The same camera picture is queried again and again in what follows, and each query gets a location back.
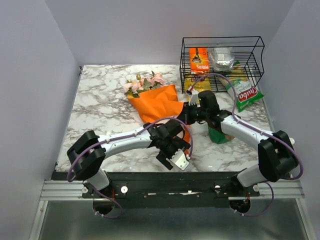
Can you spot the yellow lays chip bag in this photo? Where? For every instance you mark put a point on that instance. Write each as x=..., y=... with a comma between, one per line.
x=203, y=85

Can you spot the aluminium frame rail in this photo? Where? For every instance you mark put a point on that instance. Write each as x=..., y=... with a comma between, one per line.
x=61, y=190

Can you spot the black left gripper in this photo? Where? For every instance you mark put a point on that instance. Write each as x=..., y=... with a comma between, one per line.
x=162, y=157

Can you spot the green brown snack bag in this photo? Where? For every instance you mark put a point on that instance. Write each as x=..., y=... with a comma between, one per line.
x=217, y=136

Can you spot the orange wrapping paper sheet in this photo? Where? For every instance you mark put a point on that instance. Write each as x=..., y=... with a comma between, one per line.
x=156, y=104

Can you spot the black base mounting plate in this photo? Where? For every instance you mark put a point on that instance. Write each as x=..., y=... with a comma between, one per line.
x=189, y=189

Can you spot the cream lotion pump bottle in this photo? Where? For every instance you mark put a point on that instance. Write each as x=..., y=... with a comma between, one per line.
x=292, y=140

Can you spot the orange razor package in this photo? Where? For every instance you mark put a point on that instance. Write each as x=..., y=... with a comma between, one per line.
x=199, y=61

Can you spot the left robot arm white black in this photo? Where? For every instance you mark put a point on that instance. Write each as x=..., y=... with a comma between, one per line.
x=88, y=153

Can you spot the pink fake flower bunch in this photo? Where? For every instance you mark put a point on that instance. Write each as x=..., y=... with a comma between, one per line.
x=156, y=80

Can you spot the black wire basket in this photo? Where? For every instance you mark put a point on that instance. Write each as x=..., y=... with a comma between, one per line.
x=248, y=50

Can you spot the silver foil packet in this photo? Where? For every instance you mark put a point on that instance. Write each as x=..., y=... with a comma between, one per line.
x=221, y=58

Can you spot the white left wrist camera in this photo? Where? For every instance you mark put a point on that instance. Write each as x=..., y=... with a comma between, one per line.
x=181, y=160

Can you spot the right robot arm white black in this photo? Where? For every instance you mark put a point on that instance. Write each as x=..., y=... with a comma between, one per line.
x=276, y=156

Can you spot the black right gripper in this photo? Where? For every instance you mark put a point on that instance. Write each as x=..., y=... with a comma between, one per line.
x=185, y=117

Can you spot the green white cassava chip bag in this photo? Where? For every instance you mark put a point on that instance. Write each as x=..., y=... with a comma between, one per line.
x=246, y=93

